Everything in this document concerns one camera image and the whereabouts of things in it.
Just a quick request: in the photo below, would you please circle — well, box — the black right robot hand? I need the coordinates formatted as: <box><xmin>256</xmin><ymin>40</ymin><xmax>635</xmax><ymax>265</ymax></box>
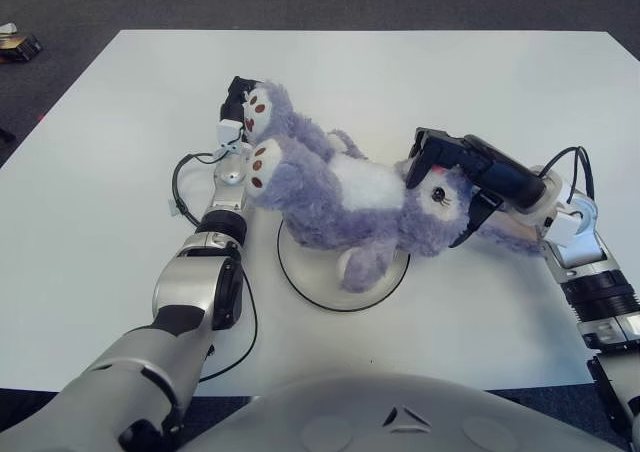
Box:
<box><xmin>405</xmin><ymin>126</ymin><xmax>549</xmax><ymax>248</ymax></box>

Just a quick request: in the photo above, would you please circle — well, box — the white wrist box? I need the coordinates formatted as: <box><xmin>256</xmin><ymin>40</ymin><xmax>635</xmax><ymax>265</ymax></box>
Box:
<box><xmin>216</xmin><ymin>119</ymin><xmax>246</xmax><ymax>148</ymax></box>
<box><xmin>547</xmin><ymin>206</ymin><xmax>581</xmax><ymax>246</ymax></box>

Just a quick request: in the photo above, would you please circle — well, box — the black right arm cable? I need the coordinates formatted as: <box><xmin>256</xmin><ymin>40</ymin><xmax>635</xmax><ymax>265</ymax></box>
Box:
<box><xmin>539</xmin><ymin>145</ymin><xmax>596</xmax><ymax>208</ymax></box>

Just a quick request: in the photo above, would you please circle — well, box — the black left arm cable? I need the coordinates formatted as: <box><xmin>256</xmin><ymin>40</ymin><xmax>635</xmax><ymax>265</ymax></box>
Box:
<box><xmin>171</xmin><ymin>150</ymin><xmax>259</xmax><ymax>383</ymax></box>

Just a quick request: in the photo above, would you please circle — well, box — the black box on floor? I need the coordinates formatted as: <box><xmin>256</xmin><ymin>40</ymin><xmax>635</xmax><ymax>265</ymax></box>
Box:
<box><xmin>0</xmin><ymin>34</ymin><xmax>44</xmax><ymax>64</ymax></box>

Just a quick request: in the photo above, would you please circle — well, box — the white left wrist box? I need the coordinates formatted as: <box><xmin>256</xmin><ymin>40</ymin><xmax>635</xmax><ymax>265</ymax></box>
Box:
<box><xmin>216</xmin><ymin>119</ymin><xmax>246</xmax><ymax>148</ymax></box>

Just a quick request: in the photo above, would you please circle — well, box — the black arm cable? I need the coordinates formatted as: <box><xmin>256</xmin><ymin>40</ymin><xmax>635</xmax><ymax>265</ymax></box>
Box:
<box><xmin>171</xmin><ymin>150</ymin><xmax>259</xmax><ymax>383</ymax></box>
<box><xmin>539</xmin><ymin>145</ymin><xmax>596</xmax><ymax>208</ymax></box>

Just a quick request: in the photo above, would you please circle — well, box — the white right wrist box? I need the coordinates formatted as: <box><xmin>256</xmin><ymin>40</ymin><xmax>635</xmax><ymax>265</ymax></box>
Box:
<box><xmin>547</xmin><ymin>206</ymin><xmax>581</xmax><ymax>246</ymax></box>

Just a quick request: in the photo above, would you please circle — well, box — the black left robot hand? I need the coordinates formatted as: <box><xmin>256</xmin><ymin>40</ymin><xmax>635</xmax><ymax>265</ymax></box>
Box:
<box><xmin>219</xmin><ymin>75</ymin><xmax>266</xmax><ymax>133</ymax></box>

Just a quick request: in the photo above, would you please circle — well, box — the silver robot torso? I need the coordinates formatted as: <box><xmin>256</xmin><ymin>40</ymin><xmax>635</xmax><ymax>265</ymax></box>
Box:
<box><xmin>174</xmin><ymin>371</ymin><xmax>621</xmax><ymax>452</ymax></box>

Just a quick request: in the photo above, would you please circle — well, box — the purple plush bunny doll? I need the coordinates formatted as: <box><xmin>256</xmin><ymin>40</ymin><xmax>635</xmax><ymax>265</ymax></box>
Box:
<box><xmin>241</xmin><ymin>80</ymin><xmax>546</xmax><ymax>293</ymax></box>

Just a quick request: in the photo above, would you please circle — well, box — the white plate with black rim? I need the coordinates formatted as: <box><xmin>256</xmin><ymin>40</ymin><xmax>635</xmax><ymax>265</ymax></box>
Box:
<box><xmin>276</xmin><ymin>216</ymin><xmax>411</xmax><ymax>314</ymax></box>

